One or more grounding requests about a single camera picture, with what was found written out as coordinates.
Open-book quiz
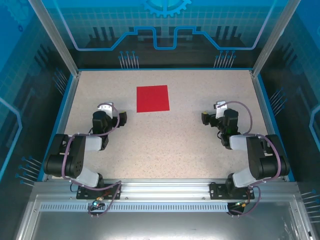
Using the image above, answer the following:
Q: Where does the aluminium frame post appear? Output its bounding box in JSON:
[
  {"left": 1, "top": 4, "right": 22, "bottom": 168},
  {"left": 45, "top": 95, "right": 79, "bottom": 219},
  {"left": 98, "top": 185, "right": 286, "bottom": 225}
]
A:
[
  {"left": 26, "top": 0, "right": 82, "bottom": 77},
  {"left": 249, "top": 0, "right": 300, "bottom": 77}
]

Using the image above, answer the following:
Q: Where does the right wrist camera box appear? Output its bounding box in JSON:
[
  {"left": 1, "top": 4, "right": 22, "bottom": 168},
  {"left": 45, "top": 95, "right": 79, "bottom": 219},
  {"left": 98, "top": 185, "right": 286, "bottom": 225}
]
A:
[{"left": 215, "top": 100, "right": 228, "bottom": 120}]

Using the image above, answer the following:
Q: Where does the grey sheet metal tray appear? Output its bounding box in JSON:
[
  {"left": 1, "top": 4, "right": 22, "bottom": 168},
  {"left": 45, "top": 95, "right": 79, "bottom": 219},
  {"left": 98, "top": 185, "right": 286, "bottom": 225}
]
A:
[{"left": 14, "top": 194, "right": 316, "bottom": 240}]

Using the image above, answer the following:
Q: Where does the blue circuit print panel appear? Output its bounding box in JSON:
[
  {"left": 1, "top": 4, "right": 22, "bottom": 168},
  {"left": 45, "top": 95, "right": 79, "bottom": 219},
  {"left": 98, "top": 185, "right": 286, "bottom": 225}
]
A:
[
  {"left": 257, "top": 0, "right": 320, "bottom": 213},
  {"left": 0, "top": 0, "right": 76, "bottom": 240}
]

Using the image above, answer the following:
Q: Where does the aluminium table edge rail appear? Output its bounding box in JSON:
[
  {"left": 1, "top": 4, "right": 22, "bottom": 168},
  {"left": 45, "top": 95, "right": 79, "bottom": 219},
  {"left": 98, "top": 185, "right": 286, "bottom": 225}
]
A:
[
  {"left": 249, "top": 70, "right": 295, "bottom": 182},
  {"left": 41, "top": 70, "right": 82, "bottom": 182}
]

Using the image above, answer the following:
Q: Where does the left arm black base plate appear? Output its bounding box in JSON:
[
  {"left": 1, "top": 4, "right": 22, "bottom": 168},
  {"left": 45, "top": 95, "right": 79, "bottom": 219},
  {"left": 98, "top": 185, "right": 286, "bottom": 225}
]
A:
[{"left": 76, "top": 183, "right": 123, "bottom": 200}]

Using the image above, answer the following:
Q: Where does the blue gear print panel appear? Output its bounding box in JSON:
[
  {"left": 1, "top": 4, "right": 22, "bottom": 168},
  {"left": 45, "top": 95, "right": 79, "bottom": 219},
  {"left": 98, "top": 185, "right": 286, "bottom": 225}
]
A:
[{"left": 47, "top": 0, "right": 283, "bottom": 70}]

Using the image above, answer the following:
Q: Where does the brass cable connector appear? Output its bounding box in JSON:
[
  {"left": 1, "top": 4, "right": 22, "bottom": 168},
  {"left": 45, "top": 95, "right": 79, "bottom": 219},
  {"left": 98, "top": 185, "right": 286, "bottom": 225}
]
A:
[
  {"left": 233, "top": 199, "right": 251, "bottom": 210},
  {"left": 91, "top": 196, "right": 105, "bottom": 208}
]

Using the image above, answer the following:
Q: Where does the grooved aluminium mounting rail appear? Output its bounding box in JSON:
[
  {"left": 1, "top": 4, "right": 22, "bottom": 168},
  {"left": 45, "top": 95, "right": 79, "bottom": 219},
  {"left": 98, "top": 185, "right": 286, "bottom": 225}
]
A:
[{"left": 33, "top": 178, "right": 301, "bottom": 201}]

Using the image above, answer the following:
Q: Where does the slotted aluminium cable duct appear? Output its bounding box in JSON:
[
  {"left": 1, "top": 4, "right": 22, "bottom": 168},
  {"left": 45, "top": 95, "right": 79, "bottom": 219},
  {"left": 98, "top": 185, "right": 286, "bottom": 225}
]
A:
[{"left": 39, "top": 202, "right": 232, "bottom": 213}]

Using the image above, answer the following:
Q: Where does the red square paper sheet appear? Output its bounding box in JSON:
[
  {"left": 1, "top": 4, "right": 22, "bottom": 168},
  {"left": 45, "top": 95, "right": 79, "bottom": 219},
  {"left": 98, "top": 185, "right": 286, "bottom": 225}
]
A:
[{"left": 136, "top": 84, "right": 171, "bottom": 114}]

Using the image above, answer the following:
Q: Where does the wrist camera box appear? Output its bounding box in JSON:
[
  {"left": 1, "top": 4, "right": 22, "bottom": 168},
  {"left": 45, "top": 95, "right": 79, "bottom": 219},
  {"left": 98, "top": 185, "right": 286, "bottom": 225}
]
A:
[
  {"left": 96, "top": 101, "right": 114, "bottom": 117},
  {"left": 215, "top": 100, "right": 228, "bottom": 120}
]

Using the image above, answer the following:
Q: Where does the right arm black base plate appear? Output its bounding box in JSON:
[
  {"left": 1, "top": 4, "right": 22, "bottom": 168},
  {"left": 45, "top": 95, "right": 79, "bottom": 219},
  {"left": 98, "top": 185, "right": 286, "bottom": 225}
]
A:
[{"left": 209, "top": 182, "right": 255, "bottom": 200}]

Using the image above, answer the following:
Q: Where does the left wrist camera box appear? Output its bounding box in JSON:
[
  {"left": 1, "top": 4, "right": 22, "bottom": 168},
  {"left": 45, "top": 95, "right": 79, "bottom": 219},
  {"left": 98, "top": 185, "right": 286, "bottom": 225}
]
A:
[{"left": 96, "top": 101, "right": 114, "bottom": 117}]

